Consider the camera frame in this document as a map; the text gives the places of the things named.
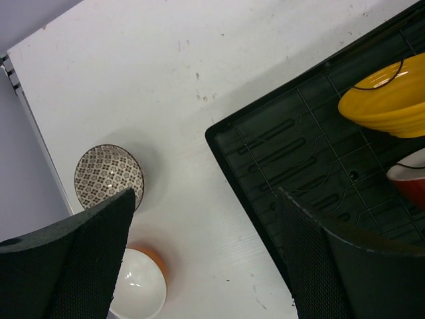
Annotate brown patterned white bowl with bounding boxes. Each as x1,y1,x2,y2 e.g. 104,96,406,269
74,144,145,209

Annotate black drip tray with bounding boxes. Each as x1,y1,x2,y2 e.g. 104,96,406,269
204,0,425,293

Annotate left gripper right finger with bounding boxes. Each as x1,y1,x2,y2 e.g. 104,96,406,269
276,188,424,318

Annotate black wire dish rack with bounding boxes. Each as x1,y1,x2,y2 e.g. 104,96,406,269
232,26,425,240

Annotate orange bowl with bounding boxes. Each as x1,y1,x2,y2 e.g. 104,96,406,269
110,247,167,318

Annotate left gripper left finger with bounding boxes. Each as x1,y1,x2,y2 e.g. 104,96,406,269
1,188,135,318

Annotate yellow bowl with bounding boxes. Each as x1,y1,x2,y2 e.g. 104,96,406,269
338,53,424,138

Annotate red bowl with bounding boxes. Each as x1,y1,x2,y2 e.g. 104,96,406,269
386,148,425,211

